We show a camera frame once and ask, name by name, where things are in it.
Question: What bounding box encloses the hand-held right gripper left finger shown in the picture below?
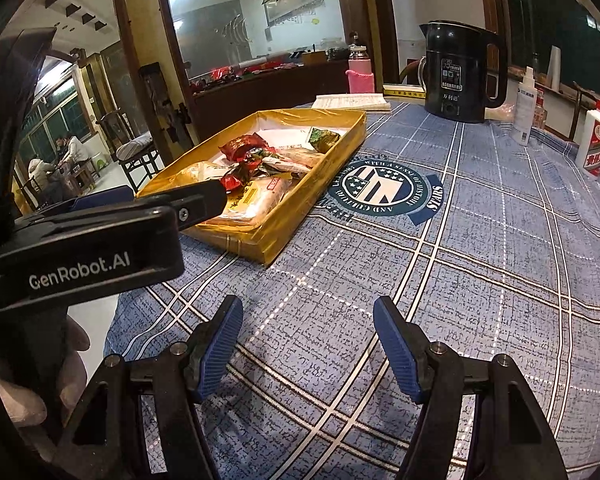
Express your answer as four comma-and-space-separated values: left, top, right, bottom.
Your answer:
55, 295, 244, 480

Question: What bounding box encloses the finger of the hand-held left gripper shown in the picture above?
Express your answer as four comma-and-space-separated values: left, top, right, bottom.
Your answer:
130, 179, 228, 233
45, 185, 136, 217

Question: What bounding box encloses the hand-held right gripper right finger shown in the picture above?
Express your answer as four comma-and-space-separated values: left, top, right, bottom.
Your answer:
372, 296, 571, 480

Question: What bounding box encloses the small red snack packet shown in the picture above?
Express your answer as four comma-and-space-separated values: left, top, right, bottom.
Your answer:
220, 160, 261, 191

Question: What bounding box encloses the clear tan snack packet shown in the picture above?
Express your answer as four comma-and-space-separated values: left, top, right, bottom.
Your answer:
267, 146, 327, 173

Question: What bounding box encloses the gold cardboard box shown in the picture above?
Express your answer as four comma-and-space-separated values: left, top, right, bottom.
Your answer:
136, 108, 368, 267

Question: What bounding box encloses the green snack packet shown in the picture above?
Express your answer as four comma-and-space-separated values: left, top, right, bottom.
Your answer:
307, 127, 342, 153

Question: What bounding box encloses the person's left hand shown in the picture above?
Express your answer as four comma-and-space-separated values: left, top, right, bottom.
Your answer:
0, 307, 91, 436

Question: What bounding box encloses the pale yellow snack packet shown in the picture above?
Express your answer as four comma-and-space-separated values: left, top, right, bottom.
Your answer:
177, 160, 231, 187

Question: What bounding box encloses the wooden chair with cushion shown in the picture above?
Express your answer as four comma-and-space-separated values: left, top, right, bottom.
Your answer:
97, 112, 162, 188

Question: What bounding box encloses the blue plaid tablecloth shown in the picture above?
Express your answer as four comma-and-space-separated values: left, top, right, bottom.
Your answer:
102, 100, 600, 480

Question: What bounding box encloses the dark wooden cabinet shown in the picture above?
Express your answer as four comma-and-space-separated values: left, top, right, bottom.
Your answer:
187, 57, 353, 151

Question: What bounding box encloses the pile of colourful goods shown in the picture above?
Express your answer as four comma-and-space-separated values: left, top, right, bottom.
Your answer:
190, 49, 351, 93

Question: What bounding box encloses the white open book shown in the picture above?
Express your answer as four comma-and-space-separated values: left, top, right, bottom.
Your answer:
311, 92, 392, 112

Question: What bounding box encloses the pink water bottle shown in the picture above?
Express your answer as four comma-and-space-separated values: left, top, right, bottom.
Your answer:
345, 45, 376, 95

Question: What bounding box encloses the flat yellow box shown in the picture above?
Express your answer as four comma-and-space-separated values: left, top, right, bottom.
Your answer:
382, 83, 427, 106

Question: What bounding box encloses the white spray bottle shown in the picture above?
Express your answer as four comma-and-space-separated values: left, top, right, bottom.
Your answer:
511, 66, 539, 147

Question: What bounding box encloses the black electric kettle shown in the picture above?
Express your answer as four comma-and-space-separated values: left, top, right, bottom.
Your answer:
419, 21, 508, 124

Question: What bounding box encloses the white liquor bottle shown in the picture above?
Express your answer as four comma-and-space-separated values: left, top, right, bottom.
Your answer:
575, 100, 600, 177

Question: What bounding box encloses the stack of white cups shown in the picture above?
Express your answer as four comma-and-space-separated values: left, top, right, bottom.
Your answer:
547, 46, 564, 92

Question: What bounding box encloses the dark carved wall ornament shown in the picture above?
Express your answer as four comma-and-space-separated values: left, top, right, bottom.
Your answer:
140, 62, 193, 161

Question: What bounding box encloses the dark window wooden frame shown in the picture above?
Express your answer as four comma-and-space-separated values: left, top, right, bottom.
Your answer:
500, 0, 600, 106

